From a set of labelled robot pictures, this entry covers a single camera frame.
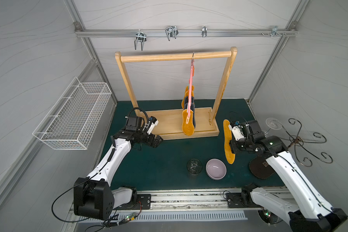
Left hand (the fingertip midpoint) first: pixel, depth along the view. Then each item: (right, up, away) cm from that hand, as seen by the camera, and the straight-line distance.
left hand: (155, 136), depth 82 cm
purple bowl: (+35, -19, +1) cm, 40 cm away
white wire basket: (-39, +9, -13) cm, 42 cm away
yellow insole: (+19, +4, +6) cm, 20 cm away
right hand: (+41, -2, -8) cm, 42 cm away
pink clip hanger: (+22, +39, +11) cm, 46 cm away
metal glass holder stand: (+71, -4, -26) cm, 76 cm away
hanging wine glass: (+57, +9, -15) cm, 60 cm away
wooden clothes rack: (+6, +5, +27) cm, 28 cm away
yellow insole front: (+40, -9, -7) cm, 42 cm away
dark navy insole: (+21, +17, -2) cm, 28 cm away
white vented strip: (+15, -37, -11) cm, 42 cm away
